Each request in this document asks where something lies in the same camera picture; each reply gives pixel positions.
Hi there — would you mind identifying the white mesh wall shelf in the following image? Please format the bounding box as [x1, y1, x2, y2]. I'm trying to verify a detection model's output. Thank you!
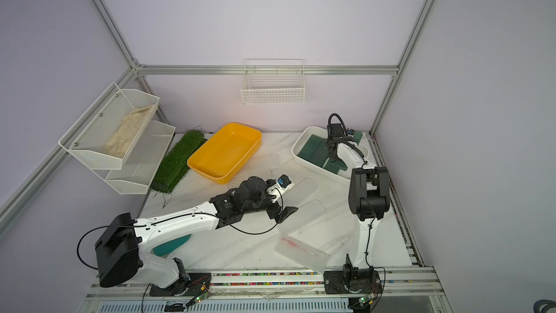
[59, 83, 175, 195]

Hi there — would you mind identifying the green pencil case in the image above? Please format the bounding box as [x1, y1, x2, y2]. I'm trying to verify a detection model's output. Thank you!
[324, 159, 347, 175]
[298, 135, 324, 161]
[309, 139, 329, 168]
[353, 130, 363, 144]

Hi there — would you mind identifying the clear ribbed pencil case lower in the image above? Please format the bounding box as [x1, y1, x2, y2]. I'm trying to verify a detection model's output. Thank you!
[277, 200, 325, 236]

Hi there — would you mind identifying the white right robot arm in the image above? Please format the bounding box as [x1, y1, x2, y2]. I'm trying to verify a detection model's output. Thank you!
[324, 121, 390, 296]

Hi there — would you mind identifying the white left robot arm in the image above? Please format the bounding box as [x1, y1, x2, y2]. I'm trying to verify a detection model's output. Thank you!
[95, 175, 297, 289]

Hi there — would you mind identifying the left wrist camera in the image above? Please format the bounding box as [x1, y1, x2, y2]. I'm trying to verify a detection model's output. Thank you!
[269, 175, 295, 194]

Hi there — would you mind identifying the clear ribbed pencil case upper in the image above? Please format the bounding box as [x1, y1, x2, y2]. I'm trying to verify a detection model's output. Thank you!
[284, 178, 319, 207]

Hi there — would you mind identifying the clear ribbed pencil case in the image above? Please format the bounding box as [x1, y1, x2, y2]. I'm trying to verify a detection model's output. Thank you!
[277, 200, 325, 236]
[284, 178, 319, 207]

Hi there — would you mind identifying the green artificial grass roll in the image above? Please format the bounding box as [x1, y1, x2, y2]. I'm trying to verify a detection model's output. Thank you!
[151, 130, 206, 194]

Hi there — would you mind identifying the white wire wall basket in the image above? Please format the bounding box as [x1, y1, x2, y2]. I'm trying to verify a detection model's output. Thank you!
[240, 59, 306, 106]

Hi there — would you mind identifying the white plastic storage box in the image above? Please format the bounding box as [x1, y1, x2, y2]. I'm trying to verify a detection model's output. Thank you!
[291, 126, 363, 183]

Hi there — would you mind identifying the yellow plastic storage box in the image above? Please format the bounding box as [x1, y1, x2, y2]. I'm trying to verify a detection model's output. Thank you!
[187, 123, 262, 185]

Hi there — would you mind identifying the green rubber glove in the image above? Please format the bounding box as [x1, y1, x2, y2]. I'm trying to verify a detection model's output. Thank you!
[153, 235, 191, 257]

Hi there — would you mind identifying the clear pencil case front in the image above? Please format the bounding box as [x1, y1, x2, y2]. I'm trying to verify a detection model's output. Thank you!
[275, 236, 330, 274]

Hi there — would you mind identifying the beige cloth in shelf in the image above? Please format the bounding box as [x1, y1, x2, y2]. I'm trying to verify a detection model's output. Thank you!
[101, 105, 154, 159]

